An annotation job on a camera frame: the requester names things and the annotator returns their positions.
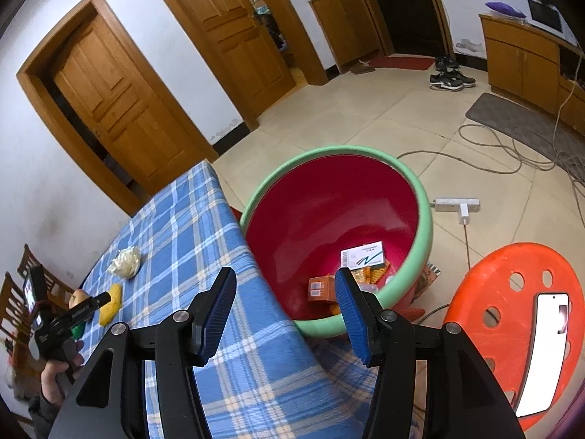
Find printed paper packet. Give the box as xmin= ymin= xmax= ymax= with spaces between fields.
xmin=414 ymin=263 xmax=442 ymax=303

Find red floor mat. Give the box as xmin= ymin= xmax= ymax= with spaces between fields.
xmin=372 ymin=55 xmax=435 ymax=71

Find thin white cable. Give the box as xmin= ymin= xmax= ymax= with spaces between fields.
xmin=551 ymin=57 xmax=585 ymax=161

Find blue plaid tablecloth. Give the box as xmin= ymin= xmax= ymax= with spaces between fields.
xmin=68 ymin=160 xmax=380 ymax=439

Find closed wooden door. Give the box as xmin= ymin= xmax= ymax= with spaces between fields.
xmin=52 ymin=14 xmax=195 ymax=184

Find white power strip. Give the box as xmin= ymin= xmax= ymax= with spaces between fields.
xmin=433 ymin=198 xmax=480 ymax=213

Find long wooden cabinet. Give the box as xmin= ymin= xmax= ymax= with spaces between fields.
xmin=479 ymin=13 xmax=585 ymax=133

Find orange snack packets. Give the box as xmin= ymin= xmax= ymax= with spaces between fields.
xmin=352 ymin=263 xmax=391 ymax=284

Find white smartphone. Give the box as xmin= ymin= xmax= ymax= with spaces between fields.
xmin=516 ymin=292 xmax=571 ymax=418

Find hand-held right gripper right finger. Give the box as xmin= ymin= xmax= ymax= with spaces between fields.
xmin=335 ymin=267 xmax=526 ymax=439

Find grey coiled cable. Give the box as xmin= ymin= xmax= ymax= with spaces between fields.
xmin=397 ymin=123 xmax=585 ymax=220

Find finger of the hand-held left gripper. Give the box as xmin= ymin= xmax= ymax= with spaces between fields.
xmin=68 ymin=292 xmax=112 ymax=326

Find red basin with green rim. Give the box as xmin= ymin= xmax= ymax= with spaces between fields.
xmin=238 ymin=145 xmax=433 ymax=339

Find small wooden wall cabinet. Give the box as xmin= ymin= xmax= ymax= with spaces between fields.
xmin=310 ymin=0 xmax=382 ymax=74

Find dark doorway door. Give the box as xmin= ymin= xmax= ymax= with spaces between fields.
xmin=361 ymin=0 xmax=451 ymax=56

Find grey floor mat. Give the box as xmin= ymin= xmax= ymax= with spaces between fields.
xmin=465 ymin=92 xmax=572 ymax=147

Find black white sneaker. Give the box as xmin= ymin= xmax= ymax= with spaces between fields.
xmin=429 ymin=71 xmax=476 ymax=91

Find person's left hand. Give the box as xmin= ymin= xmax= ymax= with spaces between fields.
xmin=40 ymin=341 xmax=85 ymax=407

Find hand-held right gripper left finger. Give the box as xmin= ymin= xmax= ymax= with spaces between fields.
xmin=48 ymin=266 xmax=237 ymax=439

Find black framed screen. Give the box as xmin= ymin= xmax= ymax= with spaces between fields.
xmin=526 ymin=0 xmax=564 ymax=34

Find person's left forearm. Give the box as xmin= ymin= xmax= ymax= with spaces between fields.
xmin=25 ymin=393 xmax=62 ymax=439

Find orange medicine box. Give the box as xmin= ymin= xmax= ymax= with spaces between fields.
xmin=307 ymin=275 xmax=341 ymax=303

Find open wooden door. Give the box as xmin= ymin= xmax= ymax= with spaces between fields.
xmin=174 ymin=0 xmax=298 ymax=120

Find wooden chair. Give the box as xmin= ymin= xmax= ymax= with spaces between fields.
xmin=0 ymin=272 xmax=29 ymax=367
xmin=18 ymin=244 xmax=75 ymax=303

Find crumpled white tissue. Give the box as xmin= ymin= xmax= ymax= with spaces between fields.
xmin=107 ymin=246 xmax=142 ymax=279

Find orange plastic stool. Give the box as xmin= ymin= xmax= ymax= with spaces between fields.
xmin=443 ymin=242 xmax=585 ymax=431

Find white medicine box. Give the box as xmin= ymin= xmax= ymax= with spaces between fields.
xmin=339 ymin=240 xmax=385 ymax=270

